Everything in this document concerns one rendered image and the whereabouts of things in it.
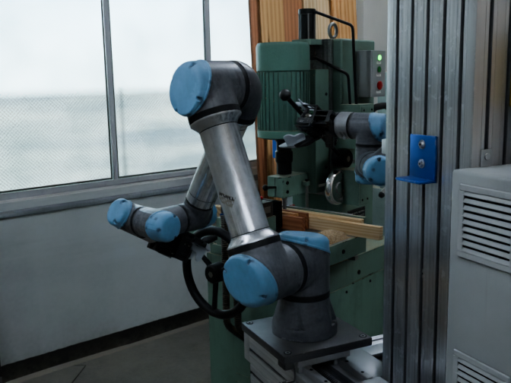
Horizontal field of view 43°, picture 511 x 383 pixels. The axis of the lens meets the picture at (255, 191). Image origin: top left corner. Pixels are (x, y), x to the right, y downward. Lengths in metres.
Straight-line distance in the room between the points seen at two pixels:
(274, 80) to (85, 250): 1.60
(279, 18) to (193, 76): 2.48
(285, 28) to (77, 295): 1.89
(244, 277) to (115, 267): 2.14
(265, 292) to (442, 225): 0.37
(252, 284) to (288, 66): 0.94
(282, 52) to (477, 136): 1.00
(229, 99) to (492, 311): 0.66
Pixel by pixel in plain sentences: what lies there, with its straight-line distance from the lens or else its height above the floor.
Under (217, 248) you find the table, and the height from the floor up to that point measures 0.86.
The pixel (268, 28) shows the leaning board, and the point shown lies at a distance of 3.74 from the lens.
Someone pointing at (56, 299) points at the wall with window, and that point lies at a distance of 3.32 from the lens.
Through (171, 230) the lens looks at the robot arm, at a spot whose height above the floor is 1.03.
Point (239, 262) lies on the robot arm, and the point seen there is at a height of 1.03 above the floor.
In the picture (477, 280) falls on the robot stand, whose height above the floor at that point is 1.05.
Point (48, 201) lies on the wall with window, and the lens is 3.20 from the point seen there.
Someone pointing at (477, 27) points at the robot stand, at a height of 1.47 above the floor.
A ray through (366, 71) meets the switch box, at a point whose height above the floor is 1.41.
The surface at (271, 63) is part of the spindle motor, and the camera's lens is 2.07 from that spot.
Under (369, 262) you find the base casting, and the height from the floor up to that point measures 0.76.
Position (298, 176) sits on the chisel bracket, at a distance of 2.18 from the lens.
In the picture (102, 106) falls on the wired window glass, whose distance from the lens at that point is 3.36.
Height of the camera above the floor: 1.39
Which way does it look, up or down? 10 degrees down
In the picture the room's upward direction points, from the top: 1 degrees counter-clockwise
